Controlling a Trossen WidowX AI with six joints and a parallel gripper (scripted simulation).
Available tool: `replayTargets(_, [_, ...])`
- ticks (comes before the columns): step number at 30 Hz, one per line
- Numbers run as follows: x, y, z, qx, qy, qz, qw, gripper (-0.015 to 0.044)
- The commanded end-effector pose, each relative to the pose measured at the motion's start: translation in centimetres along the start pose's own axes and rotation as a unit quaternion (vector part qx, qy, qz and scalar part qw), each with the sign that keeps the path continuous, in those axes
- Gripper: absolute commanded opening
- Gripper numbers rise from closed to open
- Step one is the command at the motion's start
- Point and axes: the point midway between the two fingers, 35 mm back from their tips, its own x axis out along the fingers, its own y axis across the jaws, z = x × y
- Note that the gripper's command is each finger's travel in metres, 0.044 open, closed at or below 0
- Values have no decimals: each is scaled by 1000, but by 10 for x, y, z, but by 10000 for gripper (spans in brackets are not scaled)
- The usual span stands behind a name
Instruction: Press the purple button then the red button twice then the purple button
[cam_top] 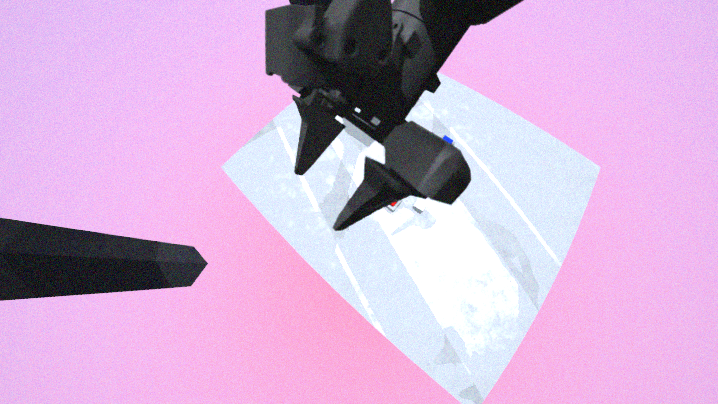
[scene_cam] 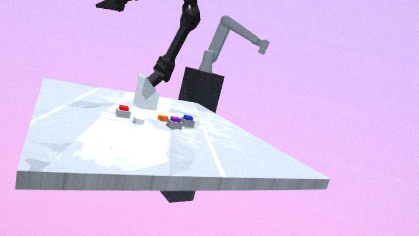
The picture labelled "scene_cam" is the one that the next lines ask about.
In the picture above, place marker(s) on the small orange block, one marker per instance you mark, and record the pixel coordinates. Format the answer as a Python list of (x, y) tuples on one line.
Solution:
[(162, 117)]

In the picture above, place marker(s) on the purple button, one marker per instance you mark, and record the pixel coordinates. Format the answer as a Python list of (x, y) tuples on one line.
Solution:
[(174, 123)]

